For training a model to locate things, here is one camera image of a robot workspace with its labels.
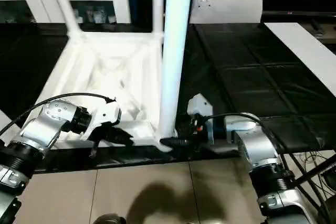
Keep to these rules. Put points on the small white jar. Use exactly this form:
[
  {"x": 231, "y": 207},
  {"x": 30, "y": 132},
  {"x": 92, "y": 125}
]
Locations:
[
  {"x": 78, "y": 19},
  {"x": 111, "y": 19}
]

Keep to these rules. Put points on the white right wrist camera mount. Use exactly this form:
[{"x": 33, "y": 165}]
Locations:
[{"x": 199, "y": 106}]

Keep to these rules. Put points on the black stand leg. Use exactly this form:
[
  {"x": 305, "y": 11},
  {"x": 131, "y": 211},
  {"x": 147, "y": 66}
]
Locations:
[{"x": 315, "y": 172}]

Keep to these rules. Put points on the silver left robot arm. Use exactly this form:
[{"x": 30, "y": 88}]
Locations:
[{"x": 39, "y": 129}]

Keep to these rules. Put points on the white plastic table leg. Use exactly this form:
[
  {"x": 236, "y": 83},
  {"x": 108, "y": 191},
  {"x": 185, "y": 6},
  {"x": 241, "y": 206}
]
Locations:
[
  {"x": 64, "y": 1},
  {"x": 5, "y": 121},
  {"x": 158, "y": 3},
  {"x": 174, "y": 37}
]

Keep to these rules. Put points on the white plastic chair shell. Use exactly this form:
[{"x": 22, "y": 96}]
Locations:
[{"x": 231, "y": 6}]

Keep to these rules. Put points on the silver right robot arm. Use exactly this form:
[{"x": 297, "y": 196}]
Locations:
[{"x": 260, "y": 145}]

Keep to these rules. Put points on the white side table board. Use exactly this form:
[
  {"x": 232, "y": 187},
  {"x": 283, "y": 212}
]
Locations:
[{"x": 302, "y": 48}]

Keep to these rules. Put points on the white plastic table top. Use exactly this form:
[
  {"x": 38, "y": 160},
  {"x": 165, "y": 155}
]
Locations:
[{"x": 78, "y": 72}]

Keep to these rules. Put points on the black flat monitor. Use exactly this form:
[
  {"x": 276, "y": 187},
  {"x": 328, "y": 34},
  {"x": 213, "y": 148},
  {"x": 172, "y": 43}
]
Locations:
[{"x": 302, "y": 13}]

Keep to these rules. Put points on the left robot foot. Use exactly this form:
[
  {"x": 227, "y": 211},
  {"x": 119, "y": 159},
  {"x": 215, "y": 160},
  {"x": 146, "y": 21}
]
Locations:
[{"x": 110, "y": 219}]

